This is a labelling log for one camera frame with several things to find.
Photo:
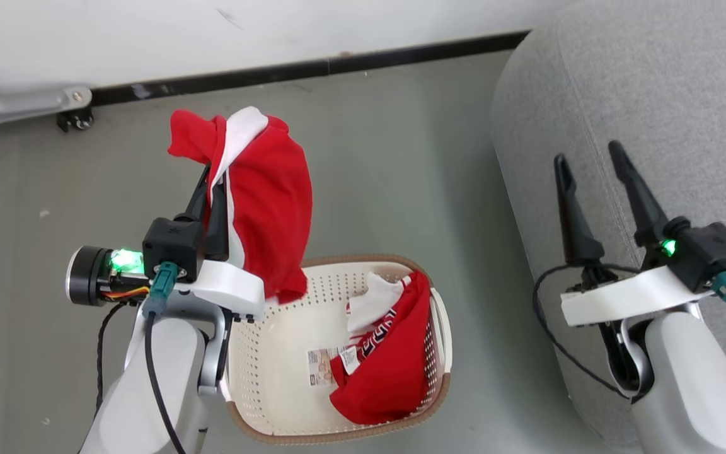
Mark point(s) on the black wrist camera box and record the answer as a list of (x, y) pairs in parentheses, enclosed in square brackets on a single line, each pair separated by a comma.
[(171, 246), (713, 249)]

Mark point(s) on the red white t-shirt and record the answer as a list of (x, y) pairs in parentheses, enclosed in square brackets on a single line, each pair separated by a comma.
[(268, 202)]

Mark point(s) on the paper label sticker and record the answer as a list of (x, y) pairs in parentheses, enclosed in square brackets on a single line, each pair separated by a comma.
[(320, 367)]

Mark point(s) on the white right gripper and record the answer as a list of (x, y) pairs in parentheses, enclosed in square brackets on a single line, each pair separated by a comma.
[(628, 299)]

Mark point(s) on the black skirting board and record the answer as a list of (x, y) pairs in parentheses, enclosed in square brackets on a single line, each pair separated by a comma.
[(275, 69)]

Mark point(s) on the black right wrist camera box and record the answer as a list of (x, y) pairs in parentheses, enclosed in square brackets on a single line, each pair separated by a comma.
[(713, 249)]

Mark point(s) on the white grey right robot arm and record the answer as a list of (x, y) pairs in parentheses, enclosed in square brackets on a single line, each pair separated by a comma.
[(691, 378)]

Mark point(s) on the black caster wheel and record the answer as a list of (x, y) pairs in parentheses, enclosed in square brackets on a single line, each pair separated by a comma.
[(76, 120)]

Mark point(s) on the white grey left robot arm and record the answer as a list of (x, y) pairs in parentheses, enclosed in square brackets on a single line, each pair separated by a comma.
[(149, 378)]

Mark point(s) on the grey metal support foot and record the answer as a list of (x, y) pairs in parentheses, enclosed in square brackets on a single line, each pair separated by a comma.
[(16, 102)]

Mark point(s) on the grey fabric sofa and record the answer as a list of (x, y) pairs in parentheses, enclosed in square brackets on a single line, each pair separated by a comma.
[(653, 75)]

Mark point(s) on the red white printed jersey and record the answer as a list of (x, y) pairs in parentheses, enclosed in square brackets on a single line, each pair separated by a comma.
[(388, 378)]

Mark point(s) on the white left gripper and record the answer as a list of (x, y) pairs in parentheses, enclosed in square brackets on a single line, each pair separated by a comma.
[(234, 287)]

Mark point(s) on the white perforated laundry basket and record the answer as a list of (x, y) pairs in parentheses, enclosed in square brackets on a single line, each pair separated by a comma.
[(275, 378)]

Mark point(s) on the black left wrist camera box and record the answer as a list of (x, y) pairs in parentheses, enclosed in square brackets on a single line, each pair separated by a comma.
[(171, 246)]

